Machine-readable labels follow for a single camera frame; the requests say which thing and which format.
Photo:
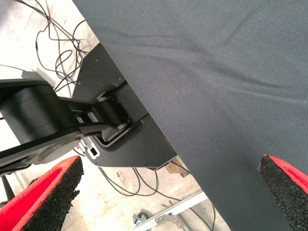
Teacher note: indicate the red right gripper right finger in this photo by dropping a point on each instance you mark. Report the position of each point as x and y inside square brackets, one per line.
[288, 192]

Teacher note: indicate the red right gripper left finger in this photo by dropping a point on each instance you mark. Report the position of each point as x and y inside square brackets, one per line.
[36, 207]

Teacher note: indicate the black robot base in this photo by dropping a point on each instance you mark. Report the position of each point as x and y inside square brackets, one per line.
[96, 69]

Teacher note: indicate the black robot torso link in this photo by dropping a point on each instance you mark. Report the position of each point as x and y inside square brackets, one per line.
[31, 113]

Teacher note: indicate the grey caster wheel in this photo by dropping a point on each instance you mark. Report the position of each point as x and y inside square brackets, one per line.
[139, 218]

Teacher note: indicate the brown tape scrap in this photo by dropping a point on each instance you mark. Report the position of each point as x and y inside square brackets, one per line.
[176, 167]

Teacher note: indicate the dark grey table cloth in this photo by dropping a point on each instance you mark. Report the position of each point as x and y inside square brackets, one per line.
[216, 72]

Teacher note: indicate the aluminium table frame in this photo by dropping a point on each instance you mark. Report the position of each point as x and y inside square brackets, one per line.
[183, 204]

